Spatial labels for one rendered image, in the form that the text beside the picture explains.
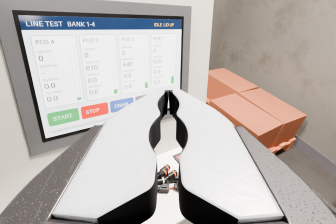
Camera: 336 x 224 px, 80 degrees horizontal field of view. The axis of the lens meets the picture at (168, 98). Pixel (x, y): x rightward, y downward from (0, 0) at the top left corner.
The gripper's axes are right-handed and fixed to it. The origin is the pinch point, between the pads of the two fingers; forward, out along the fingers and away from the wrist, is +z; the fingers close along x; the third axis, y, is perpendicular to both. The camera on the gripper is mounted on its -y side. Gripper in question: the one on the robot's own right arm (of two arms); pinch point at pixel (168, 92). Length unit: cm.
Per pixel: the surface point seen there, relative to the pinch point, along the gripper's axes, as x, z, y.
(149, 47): -5.5, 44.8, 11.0
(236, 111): 67, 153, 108
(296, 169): 133, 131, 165
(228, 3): 89, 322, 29
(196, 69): 9, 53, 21
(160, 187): -2, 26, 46
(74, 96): -22.9, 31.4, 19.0
